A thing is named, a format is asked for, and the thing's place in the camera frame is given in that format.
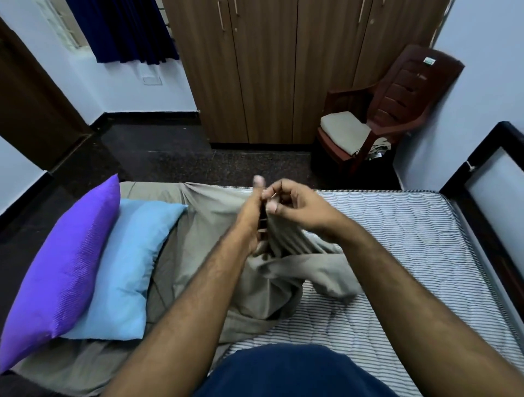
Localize person's left hand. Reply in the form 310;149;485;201
235;175;273;256

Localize person's right hand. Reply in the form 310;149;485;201
261;178;349;242

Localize plain taupe bed sheet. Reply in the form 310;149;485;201
12;181;365;397

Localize beige striped bed sheet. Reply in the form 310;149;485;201
320;111;371;157

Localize light blue pillow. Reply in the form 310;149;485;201
60;199;188;341

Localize brown wooden wardrobe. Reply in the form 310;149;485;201
162;0;451;145

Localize purple dotted pillow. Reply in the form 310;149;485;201
0;173;122;374

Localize person's right forearm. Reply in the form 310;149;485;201
334;222;524;397

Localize person's left forearm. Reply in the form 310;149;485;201
100;228;263;397

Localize person's navy blue shirt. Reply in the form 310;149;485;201
196;343;398;397

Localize white striped mattress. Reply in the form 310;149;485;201
209;189;524;397

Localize maroon plastic chair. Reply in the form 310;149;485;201
315;44;466;175

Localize dark blue curtain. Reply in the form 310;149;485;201
65;0;180;65

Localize white window grille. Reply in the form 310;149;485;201
34;0;89;51

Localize white wall switch plate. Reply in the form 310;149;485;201
142;65;163;86

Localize dark wooden bed frame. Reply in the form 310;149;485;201
440;121;524;311

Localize printed wall poster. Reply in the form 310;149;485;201
430;0;455;48

